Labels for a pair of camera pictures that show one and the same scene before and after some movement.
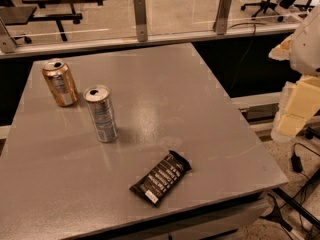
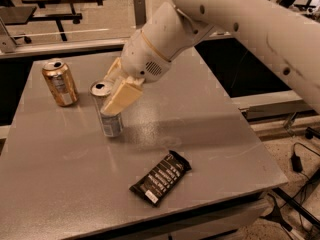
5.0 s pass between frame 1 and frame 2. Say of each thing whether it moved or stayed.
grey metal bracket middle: stayed
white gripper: moved
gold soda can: stayed
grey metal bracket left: stayed
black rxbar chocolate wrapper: stayed
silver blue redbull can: moved
